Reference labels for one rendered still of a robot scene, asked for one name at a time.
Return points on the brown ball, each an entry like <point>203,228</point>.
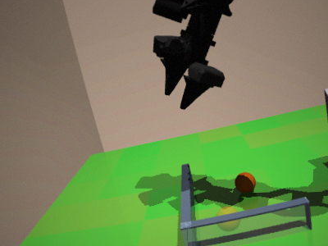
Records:
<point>245,182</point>

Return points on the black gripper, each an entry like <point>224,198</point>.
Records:
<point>201,77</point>

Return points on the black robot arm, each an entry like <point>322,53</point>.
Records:
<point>205,17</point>

